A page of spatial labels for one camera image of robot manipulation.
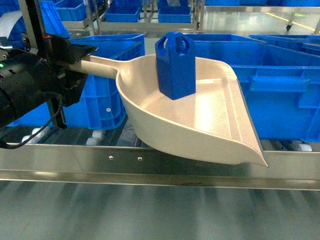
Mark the blue plastic part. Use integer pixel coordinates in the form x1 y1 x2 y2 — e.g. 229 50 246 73
155 31 196 100

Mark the blue bin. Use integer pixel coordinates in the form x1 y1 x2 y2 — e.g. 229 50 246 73
184 33 266 44
195 41 320 142
70 33 145 61
7 41 142 130

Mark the blue bin front right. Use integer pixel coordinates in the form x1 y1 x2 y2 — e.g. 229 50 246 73
195 41 320 142

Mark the blue bin rear right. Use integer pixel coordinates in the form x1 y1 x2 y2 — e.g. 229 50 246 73
184 33 266 44

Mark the beige plastic scoop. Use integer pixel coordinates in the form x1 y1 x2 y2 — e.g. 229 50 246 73
69 54 267 167

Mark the steel shelf rack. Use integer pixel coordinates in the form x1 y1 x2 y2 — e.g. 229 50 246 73
0 0 320 192

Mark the black cable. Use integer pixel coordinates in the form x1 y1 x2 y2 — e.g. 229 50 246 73
0 94 65 150

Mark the blue bin front left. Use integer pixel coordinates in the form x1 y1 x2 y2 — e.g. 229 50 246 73
7 41 142 130

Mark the blue bin rear left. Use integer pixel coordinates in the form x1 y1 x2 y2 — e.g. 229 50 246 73
70 33 145 61

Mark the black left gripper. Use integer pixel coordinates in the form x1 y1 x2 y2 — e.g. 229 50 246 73
43 34 98 129

